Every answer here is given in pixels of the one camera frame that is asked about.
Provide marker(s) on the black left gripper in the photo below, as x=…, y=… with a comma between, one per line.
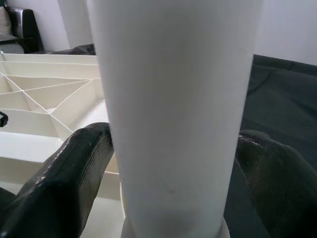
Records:
x=3, y=119

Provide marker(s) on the black tablecloth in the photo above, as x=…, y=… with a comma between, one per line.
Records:
x=280, y=99

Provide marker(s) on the white plastic table leg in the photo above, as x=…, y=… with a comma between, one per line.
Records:
x=178, y=99

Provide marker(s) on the grey patterned cushion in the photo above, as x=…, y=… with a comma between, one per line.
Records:
x=11, y=47

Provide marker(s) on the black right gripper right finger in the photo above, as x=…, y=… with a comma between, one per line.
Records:
x=280, y=188

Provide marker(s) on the black leather chair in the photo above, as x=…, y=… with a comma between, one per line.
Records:
x=27, y=29

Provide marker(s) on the white plastic table top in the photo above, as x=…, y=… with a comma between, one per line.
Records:
x=49, y=74

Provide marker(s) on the beige square pillow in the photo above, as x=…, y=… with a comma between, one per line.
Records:
x=5, y=22

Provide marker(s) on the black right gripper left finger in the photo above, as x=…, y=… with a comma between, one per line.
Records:
x=54, y=186

